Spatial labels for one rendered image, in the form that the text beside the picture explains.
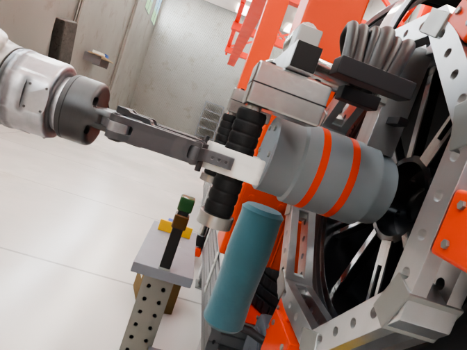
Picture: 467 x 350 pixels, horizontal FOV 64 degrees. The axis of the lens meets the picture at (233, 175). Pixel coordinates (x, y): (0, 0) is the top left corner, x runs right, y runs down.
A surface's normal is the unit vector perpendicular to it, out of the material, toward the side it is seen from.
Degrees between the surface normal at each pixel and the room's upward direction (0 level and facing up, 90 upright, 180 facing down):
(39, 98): 90
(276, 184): 131
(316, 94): 90
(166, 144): 90
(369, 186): 86
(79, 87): 50
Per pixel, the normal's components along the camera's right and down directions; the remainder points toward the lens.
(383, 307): -0.94, -0.32
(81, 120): 0.02, 0.29
